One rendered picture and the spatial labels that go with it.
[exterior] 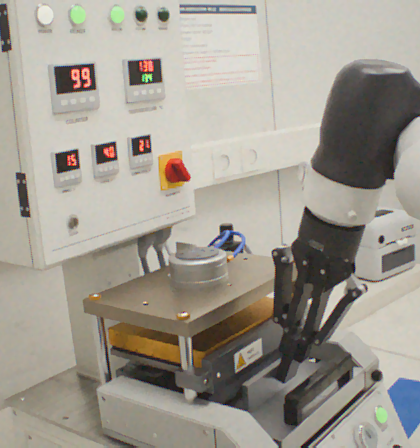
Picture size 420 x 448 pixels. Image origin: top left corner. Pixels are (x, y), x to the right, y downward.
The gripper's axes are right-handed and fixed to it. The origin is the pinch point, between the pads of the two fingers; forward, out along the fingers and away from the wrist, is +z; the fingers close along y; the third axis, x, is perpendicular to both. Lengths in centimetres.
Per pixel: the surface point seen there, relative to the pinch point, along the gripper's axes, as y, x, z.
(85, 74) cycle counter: -37.7, -5.6, -26.3
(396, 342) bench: -4, 69, 31
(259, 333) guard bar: -4.9, -1.1, -1.3
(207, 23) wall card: -75, 69, -24
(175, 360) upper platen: -10.7, -10.2, 2.4
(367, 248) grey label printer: -27, 94, 24
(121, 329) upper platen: -20.7, -9.5, 3.7
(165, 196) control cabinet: -31.5, 9.0, -7.4
